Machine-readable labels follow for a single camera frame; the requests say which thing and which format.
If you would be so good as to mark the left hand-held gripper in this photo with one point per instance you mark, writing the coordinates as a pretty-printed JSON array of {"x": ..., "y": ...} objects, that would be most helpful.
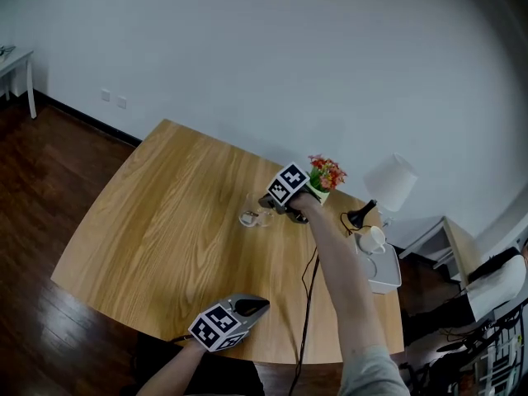
[{"x": 214, "y": 328}]

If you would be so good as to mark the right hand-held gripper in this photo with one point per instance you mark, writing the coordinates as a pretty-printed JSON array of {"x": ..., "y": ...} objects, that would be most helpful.
[{"x": 288, "y": 182}]

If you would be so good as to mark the clear glass mug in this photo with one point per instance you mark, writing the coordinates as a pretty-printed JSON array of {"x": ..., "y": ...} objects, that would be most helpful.
[{"x": 248, "y": 220}]

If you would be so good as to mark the white ceramic cup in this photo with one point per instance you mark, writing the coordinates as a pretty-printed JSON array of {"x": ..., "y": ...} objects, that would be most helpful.
[{"x": 371, "y": 239}]

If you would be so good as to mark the person's right forearm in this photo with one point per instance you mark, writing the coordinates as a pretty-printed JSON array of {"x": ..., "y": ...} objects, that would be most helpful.
[{"x": 342, "y": 287}]

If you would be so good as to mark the person's left forearm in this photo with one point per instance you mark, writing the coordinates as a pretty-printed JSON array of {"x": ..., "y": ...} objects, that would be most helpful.
[{"x": 173, "y": 369}]

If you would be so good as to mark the flower plant in white pot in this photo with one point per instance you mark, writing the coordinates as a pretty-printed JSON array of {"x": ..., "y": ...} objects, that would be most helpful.
[{"x": 328, "y": 175}]

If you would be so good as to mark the person's dark trousers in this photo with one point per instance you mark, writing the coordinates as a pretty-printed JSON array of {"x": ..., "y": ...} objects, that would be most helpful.
[{"x": 231, "y": 373}]

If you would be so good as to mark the white shade table lamp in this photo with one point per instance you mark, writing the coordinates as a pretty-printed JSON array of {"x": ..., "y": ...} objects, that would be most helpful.
[{"x": 392, "y": 180}]

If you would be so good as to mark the white plastic tray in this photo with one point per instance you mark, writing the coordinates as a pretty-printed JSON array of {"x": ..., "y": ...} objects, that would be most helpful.
[{"x": 385, "y": 272}]

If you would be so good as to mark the person's grey shirt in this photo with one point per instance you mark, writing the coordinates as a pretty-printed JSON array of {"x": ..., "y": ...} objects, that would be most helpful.
[{"x": 371, "y": 375}]

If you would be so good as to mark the white wooden shelf unit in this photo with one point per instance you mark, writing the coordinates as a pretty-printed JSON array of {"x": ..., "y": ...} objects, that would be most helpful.
[{"x": 458, "y": 246}]

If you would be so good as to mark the metal equipment rack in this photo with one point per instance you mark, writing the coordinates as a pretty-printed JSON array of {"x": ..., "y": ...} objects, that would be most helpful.
[{"x": 499, "y": 357}]

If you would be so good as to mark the white side table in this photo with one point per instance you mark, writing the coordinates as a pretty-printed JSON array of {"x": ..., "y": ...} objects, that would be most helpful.
[{"x": 16, "y": 58}]

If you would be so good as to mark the white wall outlet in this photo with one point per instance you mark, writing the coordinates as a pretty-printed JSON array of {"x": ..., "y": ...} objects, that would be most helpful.
[
  {"x": 105, "y": 95},
  {"x": 121, "y": 102}
]

